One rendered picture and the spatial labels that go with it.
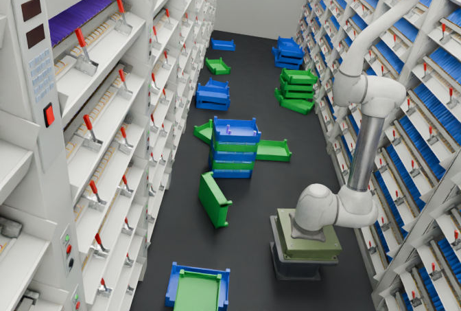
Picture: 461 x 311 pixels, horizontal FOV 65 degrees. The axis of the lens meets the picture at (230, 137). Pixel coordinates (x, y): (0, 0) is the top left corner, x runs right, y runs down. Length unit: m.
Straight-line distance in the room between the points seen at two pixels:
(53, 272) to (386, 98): 1.45
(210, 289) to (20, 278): 1.32
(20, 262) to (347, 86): 1.41
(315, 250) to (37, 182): 1.53
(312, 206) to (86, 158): 1.21
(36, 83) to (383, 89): 1.46
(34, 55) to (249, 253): 1.82
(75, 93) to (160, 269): 1.47
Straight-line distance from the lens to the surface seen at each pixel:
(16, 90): 0.57
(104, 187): 1.11
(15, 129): 0.60
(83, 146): 0.92
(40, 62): 0.59
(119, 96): 1.13
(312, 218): 1.88
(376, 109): 1.77
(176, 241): 2.20
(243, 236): 2.28
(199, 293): 1.91
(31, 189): 0.67
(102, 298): 1.36
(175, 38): 1.96
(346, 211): 1.90
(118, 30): 1.06
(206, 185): 2.28
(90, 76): 0.82
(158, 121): 1.79
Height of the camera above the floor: 1.69
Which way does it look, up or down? 33 degrees down
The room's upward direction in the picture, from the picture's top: 10 degrees clockwise
